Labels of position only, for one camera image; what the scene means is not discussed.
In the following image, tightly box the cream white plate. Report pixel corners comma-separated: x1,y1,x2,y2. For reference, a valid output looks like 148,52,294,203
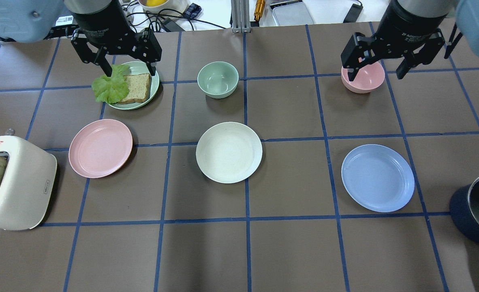
195,122,263,184

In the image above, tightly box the green bowl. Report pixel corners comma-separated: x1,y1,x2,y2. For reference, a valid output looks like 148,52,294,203
197,61,239,99

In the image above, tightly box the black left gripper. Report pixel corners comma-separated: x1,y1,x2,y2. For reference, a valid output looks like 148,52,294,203
71,11,163,77

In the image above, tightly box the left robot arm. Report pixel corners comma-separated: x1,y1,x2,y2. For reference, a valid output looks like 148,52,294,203
0,0,162,76

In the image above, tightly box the blue plate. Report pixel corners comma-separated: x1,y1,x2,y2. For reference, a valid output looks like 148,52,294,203
341,144,415,213

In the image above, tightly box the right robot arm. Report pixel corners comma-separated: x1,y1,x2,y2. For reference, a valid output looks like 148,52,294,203
341,0,479,81

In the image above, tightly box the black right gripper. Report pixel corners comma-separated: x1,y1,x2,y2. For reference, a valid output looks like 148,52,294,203
341,12,445,82

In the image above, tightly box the brass connector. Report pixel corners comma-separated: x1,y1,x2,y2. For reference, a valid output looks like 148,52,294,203
254,0,266,22

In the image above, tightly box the green lettuce leaf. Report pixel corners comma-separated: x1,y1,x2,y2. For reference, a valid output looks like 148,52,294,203
91,64,130,104

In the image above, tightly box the black power adapter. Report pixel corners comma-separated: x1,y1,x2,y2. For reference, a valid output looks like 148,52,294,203
343,4,363,23

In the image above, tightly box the bread slice on plate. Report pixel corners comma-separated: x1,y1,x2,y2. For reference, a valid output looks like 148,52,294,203
117,73,152,105

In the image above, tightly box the dark blue pot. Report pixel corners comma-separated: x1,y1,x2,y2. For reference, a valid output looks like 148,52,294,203
449,174,479,247

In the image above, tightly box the aluminium frame post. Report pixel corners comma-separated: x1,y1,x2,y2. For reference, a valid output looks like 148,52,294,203
231,0,251,33

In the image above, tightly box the white toaster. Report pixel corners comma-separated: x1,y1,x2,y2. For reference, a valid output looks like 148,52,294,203
0,135,57,230

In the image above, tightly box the silver metal tray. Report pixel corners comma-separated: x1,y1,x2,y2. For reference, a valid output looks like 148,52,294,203
269,0,315,26

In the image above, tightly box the light green plate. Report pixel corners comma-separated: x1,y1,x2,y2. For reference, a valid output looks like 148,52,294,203
109,61,160,110

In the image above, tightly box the pink plate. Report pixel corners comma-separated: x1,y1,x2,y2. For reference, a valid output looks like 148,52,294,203
68,119,133,178

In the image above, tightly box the pink bowl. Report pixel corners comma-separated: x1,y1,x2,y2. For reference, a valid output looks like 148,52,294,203
341,62,385,94

